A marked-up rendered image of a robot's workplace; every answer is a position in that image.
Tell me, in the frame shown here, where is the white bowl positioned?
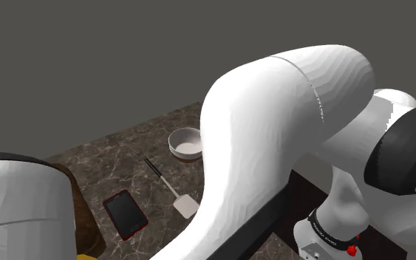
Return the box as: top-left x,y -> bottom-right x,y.
168,127 -> 205,162

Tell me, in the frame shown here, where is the black phone with red edge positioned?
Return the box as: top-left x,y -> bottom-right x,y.
102,189 -> 149,242

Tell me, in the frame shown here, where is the brown rounded object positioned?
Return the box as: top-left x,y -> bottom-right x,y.
49,162 -> 107,259

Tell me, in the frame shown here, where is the white spatula with black handle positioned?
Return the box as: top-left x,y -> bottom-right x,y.
143,157 -> 201,220

